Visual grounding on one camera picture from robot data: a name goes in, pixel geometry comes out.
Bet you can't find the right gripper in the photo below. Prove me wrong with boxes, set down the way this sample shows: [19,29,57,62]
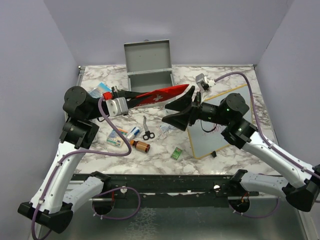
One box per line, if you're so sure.
[162,85,231,131]

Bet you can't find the red first aid pouch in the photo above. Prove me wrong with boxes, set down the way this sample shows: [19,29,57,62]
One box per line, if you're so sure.
[134,84,189,107]

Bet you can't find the blue pouch packet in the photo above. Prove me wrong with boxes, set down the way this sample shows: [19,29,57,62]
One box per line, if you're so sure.
[89,82,112,98]

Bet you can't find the medicine box teal orange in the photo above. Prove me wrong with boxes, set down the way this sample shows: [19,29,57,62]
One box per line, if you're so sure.
[106,129,124,148]

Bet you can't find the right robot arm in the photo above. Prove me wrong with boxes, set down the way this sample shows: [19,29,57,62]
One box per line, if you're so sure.
[162,87,320,212]

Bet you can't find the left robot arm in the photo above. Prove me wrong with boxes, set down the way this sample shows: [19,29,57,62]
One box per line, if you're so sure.
[17,86,149,240]

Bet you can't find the brown medicine bottle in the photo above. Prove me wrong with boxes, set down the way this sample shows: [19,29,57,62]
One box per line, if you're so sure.
[130,140,151,153]

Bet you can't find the bandage roll blue label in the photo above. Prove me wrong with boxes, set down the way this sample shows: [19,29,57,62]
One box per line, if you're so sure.
[126,126,141,142]

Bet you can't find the grey metal first aid box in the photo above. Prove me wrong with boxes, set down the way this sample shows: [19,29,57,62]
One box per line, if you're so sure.
[124,39,175,93]

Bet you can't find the green small packet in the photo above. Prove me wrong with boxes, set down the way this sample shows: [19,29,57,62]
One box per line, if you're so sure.
[170,147,183,160]

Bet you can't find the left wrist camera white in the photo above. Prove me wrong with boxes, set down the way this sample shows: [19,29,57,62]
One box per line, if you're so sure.
[102,92,129,117]

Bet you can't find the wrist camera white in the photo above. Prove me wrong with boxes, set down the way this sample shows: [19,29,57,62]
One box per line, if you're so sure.
[102,92,129,117]
[195,73,216,94]

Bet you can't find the small whiteboard yellow frame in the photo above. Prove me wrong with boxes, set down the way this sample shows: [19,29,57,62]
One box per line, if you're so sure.
[187,84,253,160]

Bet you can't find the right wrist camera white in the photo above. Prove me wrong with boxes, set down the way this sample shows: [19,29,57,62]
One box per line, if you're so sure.
[195,73,216,94]

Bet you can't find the black handled scissors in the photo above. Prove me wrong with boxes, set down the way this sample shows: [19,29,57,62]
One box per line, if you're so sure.
[142,115,155,141]

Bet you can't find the black mounting rail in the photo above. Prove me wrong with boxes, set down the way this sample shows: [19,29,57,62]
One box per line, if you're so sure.
[72,173,261,208]

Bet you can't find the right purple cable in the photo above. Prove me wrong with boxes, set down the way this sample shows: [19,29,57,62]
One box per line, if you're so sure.
[214,71,320,219]

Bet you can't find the purple cable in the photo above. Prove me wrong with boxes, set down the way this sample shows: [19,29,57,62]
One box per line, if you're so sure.
[214,71,320,219]
[31,97,141,240]

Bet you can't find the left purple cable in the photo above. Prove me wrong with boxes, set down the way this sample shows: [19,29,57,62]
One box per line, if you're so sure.
[31,97,141,240]

